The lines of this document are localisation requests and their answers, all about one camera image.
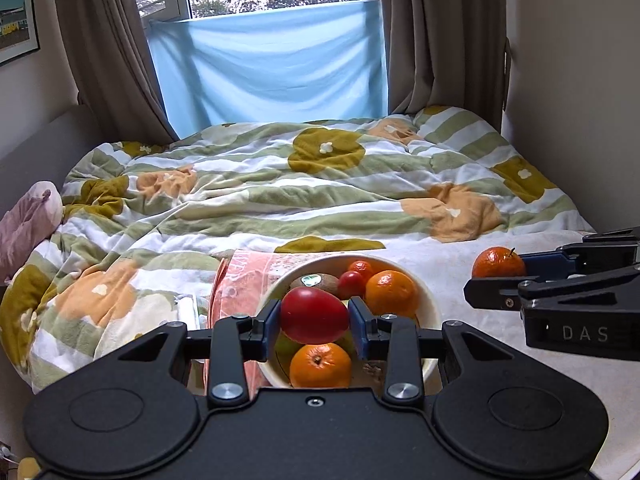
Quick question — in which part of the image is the grey bed headboard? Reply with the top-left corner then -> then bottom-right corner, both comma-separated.
0,102 -> 108,206

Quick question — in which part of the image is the orange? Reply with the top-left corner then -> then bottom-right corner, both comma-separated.
289,342 -> 353,389
364,270 -> 420,318

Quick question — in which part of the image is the cream oval bowl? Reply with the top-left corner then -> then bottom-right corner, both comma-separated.
254,253 -> 443,391

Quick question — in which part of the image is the light blue window cloth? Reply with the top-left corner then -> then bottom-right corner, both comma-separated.
145,0 -> 390,133

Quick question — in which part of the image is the small red tomato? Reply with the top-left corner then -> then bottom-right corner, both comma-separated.
337,270 -> 367,301

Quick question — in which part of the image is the brown curtain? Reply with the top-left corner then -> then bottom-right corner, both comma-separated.
50,0 -> 180,143
372,0 -> 508,133

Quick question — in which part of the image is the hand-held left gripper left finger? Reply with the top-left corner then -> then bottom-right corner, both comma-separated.
117,299 -> 282,409

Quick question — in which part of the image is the pink plush pillow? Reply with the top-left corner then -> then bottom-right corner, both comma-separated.
0,181 -> 64,286

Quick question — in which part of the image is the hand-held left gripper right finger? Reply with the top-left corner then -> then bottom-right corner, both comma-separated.
347,296 -> 509,409

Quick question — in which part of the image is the small mandarin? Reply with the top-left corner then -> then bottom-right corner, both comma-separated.
472,246 -> 527,279
348,259 -> 376,281

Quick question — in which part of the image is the white cloth with red border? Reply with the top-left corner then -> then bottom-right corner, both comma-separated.
202,232 -> 640,480

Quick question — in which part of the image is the floral striped blanket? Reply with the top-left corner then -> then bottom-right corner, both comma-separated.
0,105 -> 598,395

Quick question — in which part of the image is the green apple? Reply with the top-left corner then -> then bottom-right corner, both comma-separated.
332,329 -> 357,356
274,332 -> 301,376

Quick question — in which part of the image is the wall poster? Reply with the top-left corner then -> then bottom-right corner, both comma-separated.
0,0 -> 41,66

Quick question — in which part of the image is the brown kiwi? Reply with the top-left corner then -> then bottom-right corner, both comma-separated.
290,272 -> 341,295

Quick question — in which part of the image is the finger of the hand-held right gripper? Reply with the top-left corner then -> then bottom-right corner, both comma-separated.
463,262 -> 640,311
520,227 -> 640,281

